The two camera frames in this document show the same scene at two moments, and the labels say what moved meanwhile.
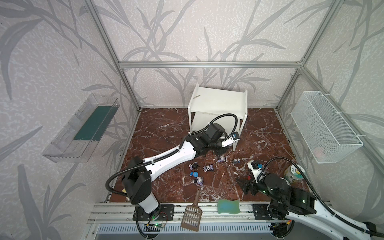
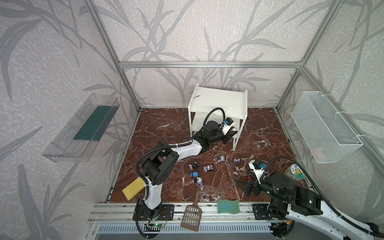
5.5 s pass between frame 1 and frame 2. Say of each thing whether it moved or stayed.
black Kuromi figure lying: stayed
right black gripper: stayed
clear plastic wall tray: stayed
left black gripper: moved
